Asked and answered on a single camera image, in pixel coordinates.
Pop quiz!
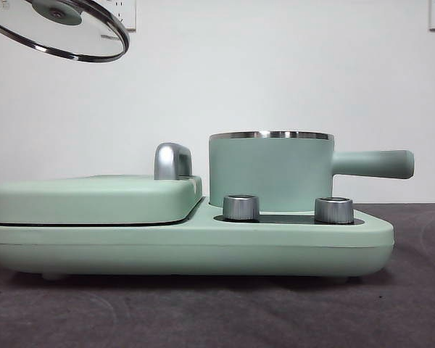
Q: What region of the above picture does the silver control knob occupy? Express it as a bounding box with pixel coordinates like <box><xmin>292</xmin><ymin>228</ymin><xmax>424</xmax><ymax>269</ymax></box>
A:
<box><xmin>222</xmin><ymin>194</ymin><xmax>261</xmax><ymax>221</ymax></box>
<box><xmin>314</xmin><ymin>196</ymin><xmax>355</xmax><ymax>224</ymax></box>

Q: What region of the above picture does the glass pot lid green knob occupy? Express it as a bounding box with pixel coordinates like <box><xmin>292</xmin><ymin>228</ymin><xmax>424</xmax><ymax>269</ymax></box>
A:
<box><xmin>0</xmin><ymin>0</ymin><xmax>131</xmax><ymax>63</ymax></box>

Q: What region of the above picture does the mint green breakfast machine base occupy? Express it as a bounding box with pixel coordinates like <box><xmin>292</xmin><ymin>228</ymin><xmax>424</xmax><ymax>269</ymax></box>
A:
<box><xmin>0</xmin><ymin>203</ymin><xmax>396</xmax><ymax>286</ymax></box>

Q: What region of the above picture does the silver griddle lid handle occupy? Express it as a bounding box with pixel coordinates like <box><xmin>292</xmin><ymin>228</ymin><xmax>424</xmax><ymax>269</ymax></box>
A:
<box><xmin>154</xmin><ymin>142</ymin><xmax>194</xmax><ymax>181</ymax></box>

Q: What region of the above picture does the mint green hinged griddle lid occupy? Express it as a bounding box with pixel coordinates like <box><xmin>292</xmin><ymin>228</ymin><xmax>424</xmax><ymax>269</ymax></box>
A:
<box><xmin>0</xmin><ymin>173</ymin><xmax>204</xmax><ymax>224</ymax></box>

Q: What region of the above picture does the mint green steamer pot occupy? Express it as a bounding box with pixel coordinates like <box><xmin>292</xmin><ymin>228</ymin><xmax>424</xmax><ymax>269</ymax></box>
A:
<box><xmin>207</xmin><ymin>129</ymin><xmax>416</xmax><ymax>214</ymax></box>

